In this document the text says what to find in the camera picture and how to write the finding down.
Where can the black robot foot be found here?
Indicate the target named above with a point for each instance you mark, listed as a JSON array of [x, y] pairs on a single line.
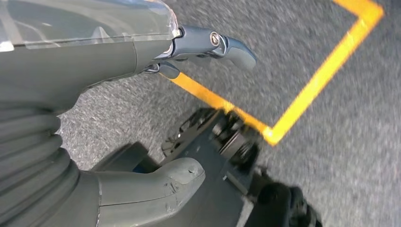
[[203, 156]]

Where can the yellow floor tape square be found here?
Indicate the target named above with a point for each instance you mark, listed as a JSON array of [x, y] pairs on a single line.
[[329, 72]]

